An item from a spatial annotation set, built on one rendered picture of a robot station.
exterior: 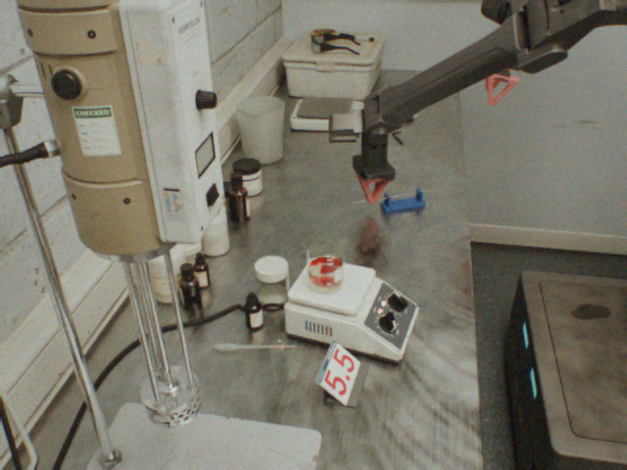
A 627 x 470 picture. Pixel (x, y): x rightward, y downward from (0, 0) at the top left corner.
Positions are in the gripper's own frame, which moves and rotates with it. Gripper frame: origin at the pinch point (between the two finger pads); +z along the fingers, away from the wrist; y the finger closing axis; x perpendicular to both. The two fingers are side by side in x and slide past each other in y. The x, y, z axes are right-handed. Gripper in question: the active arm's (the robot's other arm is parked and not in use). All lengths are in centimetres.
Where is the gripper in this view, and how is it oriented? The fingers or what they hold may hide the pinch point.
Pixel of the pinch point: (372, 199)
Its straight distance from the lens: 132.9
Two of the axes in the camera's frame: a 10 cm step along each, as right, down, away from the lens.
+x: 9.6, -1.7, 2.2
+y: 2.8, 5.1, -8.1
